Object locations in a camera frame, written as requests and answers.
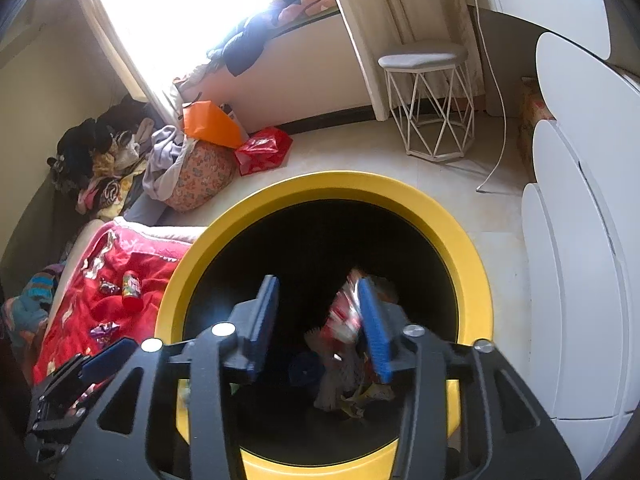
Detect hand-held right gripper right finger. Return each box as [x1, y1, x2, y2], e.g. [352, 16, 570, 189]
[356, 277, 582, 480]

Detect red plastic bag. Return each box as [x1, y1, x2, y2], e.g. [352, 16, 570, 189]
[235, 126, 293, 176]

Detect grey-green headboard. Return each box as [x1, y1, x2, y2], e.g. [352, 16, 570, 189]
[0, 170, 76, 286]

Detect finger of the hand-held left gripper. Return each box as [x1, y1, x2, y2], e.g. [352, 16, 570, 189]
[80, 337, 141, 386]

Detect cardboard box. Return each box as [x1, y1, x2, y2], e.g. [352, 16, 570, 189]
[516, 77, 557, 171]

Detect dark clothing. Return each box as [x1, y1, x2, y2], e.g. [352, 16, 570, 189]
[207, 12, 273, 77]

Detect white desk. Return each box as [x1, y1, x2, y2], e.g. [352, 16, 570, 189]
[474, 0, 612, 118]

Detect cream curtain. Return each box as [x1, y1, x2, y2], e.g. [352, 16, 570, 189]
[325, 0, 481, 121]

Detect red floral blanket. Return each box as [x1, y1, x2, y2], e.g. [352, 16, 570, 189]
[32, 222, 196, 386]

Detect white scalloped cabinet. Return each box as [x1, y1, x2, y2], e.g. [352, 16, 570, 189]
[520, 32, 640, 423]

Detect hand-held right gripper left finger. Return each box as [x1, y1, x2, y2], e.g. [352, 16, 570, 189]
[55, 275, 281, 480]

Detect window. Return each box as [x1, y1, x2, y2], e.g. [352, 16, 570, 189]
[90, 0, 331, 91]

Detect red candy tube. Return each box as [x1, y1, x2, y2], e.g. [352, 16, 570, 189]
[121, 270, 144, 313]

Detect white plastic bag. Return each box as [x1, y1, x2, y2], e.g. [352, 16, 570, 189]
[305, 330, 371, 411]

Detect lilac clothes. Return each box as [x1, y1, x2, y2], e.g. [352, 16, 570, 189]
[142, 125, 193, 201]

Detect pile of clothes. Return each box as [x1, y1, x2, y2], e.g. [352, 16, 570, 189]
[47, 95, 156, 216]

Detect beige bed sheet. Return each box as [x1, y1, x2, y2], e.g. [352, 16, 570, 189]
[52, 217, 117, 311]

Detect white wire stool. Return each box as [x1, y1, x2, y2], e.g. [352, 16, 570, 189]
[377, 40, 476, 162]

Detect orange paper bag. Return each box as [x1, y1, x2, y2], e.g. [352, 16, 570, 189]
[181, 101, 248, 149]

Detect floral patterned pouf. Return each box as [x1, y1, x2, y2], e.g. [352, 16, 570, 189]
[165, 140, 238, 213]

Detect yellow snack wrapper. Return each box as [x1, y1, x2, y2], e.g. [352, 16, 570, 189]
[340, 382, 396, 417]

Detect purple snack wrapper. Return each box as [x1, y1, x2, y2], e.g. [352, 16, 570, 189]
[89, 322, 121, 346]

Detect yellow-rimmed black trash bin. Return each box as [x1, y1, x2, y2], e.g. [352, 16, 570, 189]
[154, 171, 495, 480]

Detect white cable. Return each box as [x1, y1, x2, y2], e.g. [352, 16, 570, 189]
[472, 5, 509, 195]

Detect striped colourful cloth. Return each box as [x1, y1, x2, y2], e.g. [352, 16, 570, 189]
[0, 262, 66, 351]

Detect red plastic wrapper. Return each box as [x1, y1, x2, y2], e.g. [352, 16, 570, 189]
[320, 267, 371, 346]

